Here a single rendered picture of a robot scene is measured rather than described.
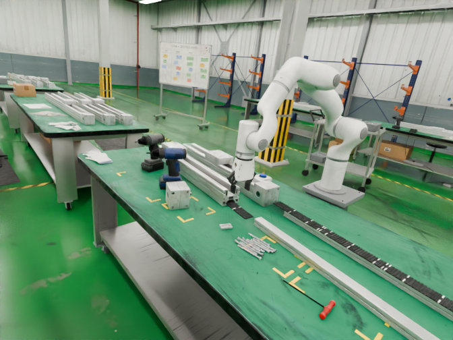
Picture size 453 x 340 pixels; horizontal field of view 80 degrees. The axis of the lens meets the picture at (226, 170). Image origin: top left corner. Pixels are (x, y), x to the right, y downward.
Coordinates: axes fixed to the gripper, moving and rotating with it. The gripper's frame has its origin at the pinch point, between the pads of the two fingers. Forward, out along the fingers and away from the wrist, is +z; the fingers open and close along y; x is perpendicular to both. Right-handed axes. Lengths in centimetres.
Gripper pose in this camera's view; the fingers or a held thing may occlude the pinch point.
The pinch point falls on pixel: (240, 188)
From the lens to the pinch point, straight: 127.8
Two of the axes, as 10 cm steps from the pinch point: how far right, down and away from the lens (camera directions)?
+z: -1.1, 9.4, 3.3
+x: -5.8, -3.3, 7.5
